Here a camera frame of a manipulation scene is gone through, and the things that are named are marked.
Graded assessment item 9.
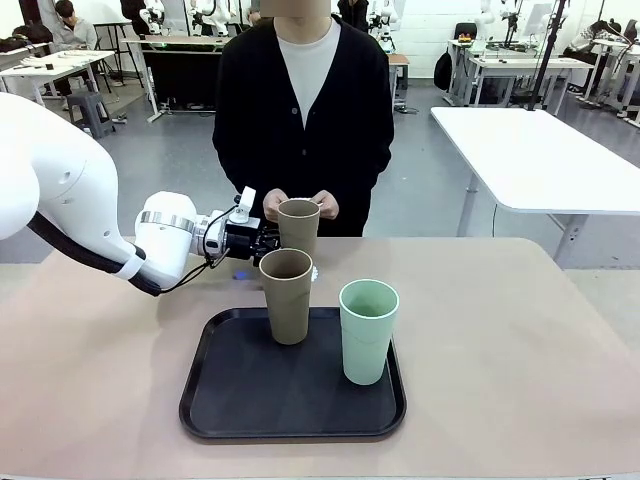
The small brown-topped desk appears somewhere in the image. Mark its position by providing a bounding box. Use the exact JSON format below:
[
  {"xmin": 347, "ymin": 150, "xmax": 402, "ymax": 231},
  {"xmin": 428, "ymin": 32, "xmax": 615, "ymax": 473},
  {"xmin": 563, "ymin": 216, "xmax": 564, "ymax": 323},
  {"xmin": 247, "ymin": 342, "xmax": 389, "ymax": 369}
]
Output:
[{"xmin": 387, "ymin": 53, "xmax": 411, "ymax": 131}]

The thin black left camera cable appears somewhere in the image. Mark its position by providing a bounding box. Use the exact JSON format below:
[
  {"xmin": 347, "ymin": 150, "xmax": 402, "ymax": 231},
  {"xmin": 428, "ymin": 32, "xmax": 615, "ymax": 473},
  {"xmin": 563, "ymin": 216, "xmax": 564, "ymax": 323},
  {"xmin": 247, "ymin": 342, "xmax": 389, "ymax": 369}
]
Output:
[{"xmin": 159, "ymin": 207, "xmax": 241, "ymax": 296}]

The brown-topped desk with black panel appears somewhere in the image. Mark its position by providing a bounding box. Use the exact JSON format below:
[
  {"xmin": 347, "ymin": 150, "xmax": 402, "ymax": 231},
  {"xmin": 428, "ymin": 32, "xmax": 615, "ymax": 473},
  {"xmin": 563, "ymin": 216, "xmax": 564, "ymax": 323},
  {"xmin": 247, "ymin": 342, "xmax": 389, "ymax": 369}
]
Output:
[{"xmin": 122, "ymin": 34, "xmax": 236, "ymax": 124}]

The tall brown plastic cup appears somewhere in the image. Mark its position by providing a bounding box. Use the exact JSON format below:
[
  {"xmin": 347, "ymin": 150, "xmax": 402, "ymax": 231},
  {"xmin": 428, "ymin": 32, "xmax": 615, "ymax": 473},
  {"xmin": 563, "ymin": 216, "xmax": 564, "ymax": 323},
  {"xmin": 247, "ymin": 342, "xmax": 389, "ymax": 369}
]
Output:
[
  {"xmin": 277, "ymin": 198, "xmax": 321, "ymax": 257},
  {"xmin": 258, "ymin": 248, "xmax": 315, "ymax": 347}
]

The black left arm cable sleeve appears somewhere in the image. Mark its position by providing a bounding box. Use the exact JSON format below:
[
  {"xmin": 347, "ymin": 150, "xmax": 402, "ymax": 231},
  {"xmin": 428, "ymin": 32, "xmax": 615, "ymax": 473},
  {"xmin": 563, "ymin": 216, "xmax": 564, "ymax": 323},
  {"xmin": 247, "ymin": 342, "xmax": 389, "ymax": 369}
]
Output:
[{"xmin": 27, "ymin": 209, "xmax": 164, "ymax": 299}]

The seated dark-haired person at desk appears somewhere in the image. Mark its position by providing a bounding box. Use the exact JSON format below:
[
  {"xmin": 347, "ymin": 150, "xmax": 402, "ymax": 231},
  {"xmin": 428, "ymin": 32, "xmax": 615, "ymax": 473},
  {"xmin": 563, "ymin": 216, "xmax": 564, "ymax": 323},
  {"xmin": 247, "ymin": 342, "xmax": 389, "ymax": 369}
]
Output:
[{"xmin": 562, "ymin": 19, "xmax": 626, "ymax": 96}]

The black plastic serving tray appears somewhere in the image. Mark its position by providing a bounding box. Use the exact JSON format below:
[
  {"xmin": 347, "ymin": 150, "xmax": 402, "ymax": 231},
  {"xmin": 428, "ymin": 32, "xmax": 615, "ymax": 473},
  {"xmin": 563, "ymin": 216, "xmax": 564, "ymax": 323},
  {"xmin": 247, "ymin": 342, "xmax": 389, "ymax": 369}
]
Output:
[{"xmin": 178, "ymin": 306, "xmax": 407, "ymax": 441}]

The seated person in grey hoodie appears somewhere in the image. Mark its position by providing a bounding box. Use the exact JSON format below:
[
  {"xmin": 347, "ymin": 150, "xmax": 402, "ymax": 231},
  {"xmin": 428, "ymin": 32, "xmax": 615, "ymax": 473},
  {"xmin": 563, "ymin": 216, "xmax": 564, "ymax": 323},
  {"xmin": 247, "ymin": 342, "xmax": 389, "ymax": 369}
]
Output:
[{"xmin": 49, "ymin": 0, "xmax": 99, "ymax": 111}]

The person in black cardigan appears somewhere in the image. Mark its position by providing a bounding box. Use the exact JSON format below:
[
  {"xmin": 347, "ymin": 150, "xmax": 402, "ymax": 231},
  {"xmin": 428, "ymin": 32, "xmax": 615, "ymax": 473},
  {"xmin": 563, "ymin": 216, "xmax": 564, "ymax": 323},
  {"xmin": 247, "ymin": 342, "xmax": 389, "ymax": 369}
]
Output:
[{"xmin": 212, "ymin": 0, "xmax": 396, "ymax": 239}]

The whiteboard on easel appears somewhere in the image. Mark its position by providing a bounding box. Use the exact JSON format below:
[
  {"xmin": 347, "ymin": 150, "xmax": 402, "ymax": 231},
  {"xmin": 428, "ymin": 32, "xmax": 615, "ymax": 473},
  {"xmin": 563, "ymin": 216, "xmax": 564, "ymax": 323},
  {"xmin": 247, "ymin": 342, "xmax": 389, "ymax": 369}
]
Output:
[{"xmin": 94, "ymin": 0, "xmax": 146, "ymax": 96}]

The long white desk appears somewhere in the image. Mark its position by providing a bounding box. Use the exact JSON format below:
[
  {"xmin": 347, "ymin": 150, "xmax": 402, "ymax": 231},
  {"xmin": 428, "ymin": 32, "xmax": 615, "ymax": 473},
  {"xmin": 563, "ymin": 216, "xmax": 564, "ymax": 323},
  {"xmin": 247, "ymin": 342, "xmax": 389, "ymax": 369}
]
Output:
[{"xmin": 467, "ymin": 56, "xmax": 596, "ymax": 114}]

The black backpack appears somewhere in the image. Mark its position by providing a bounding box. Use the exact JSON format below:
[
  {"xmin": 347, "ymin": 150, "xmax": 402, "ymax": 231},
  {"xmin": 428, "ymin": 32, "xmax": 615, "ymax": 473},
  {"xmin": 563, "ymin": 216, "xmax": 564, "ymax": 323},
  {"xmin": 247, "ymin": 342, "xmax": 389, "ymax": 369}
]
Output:
[{"xmin": 433, "ymin": 49, "xmax": 454, "ymax": 94}]

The tall mint green plastic cup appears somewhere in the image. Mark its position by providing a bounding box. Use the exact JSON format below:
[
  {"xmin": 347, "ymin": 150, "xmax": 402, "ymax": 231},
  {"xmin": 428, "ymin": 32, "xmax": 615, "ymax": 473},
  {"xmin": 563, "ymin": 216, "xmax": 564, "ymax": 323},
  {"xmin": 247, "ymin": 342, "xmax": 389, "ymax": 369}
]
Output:
[{"xmin": 338, "ymin": 278, "xmax": 400, "ymax": 387}]

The person's left hand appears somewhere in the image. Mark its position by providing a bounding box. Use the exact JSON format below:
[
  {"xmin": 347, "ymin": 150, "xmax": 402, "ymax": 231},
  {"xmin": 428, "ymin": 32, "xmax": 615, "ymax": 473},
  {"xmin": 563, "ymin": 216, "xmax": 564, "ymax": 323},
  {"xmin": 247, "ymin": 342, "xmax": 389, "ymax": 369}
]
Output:
[{"xmin": 314, "ymin": 189, "xmax": 340, "ymax": 221}]

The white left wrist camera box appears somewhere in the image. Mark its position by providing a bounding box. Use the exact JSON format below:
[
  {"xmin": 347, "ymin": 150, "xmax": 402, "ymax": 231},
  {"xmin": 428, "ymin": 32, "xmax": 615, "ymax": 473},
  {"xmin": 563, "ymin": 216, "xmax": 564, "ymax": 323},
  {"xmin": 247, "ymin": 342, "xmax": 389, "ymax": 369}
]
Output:
[{"xmin": 233, "ymin": 187, "xmax": 258, "ymax": 225}]

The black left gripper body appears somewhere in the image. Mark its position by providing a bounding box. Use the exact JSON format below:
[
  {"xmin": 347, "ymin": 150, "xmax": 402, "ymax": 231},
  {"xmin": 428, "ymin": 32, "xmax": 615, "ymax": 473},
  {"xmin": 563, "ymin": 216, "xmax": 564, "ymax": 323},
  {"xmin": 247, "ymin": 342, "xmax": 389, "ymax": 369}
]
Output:
[{"xmin": 224, "ymin": 218, "xmax": 262, "ymax": 260}]

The grey plastic stool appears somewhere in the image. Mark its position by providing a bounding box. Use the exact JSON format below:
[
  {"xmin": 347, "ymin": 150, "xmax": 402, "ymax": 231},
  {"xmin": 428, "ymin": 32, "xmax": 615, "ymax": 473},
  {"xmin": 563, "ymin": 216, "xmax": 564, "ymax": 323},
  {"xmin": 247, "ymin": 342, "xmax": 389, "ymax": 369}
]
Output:
[{"xmin": 66, "ymin": 91, "xmax": 116, "ymax": 140}]

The standing person in dark clothes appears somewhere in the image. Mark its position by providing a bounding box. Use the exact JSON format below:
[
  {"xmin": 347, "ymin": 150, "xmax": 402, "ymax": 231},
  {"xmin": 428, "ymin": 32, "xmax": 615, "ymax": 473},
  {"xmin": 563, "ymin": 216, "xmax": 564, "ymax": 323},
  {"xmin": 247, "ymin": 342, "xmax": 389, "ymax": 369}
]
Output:
[{"xmin": 337, "ymin": 0, "xmax": 371, "ymax": 36}]

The person's left forearm black sleeve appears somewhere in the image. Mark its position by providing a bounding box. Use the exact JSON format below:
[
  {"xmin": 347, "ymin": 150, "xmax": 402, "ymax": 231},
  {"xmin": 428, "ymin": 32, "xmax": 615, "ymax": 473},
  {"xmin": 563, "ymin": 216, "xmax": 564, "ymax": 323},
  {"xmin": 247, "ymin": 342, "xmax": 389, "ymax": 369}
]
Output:
[{"xmin": 329, "ymin": 134, "xmax": 396, "ymax": 221}]

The person's right hand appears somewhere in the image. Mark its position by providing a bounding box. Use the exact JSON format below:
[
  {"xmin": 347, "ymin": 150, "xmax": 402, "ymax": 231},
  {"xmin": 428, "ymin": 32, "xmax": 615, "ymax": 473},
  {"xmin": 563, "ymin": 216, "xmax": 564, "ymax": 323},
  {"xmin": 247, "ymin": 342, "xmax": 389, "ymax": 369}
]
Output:
[{"xmin": 263, "ymin": 188, "xmax": 289, "ymax": 223}]

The black tripod stand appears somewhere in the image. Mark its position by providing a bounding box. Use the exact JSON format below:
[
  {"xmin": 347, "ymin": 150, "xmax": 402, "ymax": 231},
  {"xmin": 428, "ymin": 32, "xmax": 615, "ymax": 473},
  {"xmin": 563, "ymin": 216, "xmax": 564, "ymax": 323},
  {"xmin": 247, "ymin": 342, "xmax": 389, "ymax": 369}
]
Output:
[{"xmin": 525, "ymin": 0, "xmax": 571, "ymax": 113}]

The person's right forearm black sleeve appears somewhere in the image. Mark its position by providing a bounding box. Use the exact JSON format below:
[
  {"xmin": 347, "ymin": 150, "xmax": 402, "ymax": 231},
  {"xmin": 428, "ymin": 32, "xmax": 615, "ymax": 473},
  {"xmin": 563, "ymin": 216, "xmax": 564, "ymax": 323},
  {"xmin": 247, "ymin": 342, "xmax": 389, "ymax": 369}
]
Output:
[{"xmin": 212, "ymin": 139, "xmax": 274, "ymax": 214}]

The white desk with small items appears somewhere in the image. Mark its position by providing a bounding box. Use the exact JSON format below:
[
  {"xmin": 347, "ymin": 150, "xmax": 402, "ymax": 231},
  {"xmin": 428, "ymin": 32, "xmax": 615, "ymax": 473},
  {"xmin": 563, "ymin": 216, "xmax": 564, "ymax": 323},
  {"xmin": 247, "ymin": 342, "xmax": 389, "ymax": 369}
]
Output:
[{"xmin": 0, "ymin": 49, "xmax": 116, "ymax": 109}]

